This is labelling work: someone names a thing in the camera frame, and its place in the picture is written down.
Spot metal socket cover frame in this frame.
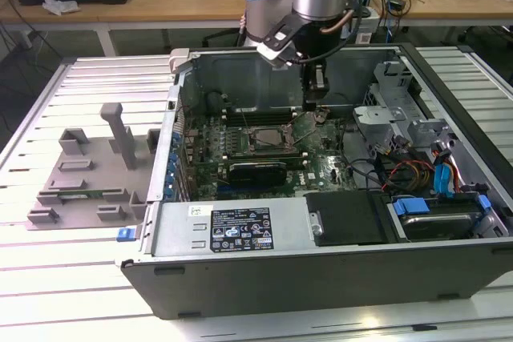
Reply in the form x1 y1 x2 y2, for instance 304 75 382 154
288 111 320 147

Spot CPU socket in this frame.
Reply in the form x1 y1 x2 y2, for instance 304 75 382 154
244 123 300 152

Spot black RAM slot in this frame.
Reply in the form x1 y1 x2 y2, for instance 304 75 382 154
222 107 298 112
224 119 296 124
224 115 297 120
223 111 297 116

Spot grey metal drive cage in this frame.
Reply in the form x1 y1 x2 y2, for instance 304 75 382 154
352 59 460 161

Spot green motherboard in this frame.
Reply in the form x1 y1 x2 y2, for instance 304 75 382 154
176 107 364 203

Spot grey plastic case foot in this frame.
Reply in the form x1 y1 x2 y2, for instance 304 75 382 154
168 47 190 75

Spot black graphics card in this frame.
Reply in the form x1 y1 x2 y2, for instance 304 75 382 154
227 160 289 190

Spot hard disk in blue carrier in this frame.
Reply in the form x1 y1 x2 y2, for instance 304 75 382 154
386 193 493 243

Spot grey power supply unit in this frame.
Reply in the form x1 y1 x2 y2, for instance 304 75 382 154
151 197 317 259

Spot black open PC case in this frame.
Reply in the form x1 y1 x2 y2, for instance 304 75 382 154
119 41 513 321

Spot crumpled white paper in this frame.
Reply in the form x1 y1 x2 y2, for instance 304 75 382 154
42 0 79 17

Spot bare green RAM stick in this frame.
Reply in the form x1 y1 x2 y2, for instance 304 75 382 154
58 191 110 202

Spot grey plastic parts rack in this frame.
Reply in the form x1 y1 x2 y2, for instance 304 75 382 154
26 102 161 233

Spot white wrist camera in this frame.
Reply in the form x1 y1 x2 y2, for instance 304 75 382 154
256 21 304 71

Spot red yellow black wire bundle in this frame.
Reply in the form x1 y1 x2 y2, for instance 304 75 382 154
378 159 438 195

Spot blue SATA cable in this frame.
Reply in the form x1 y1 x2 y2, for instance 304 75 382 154
431 139 460 199

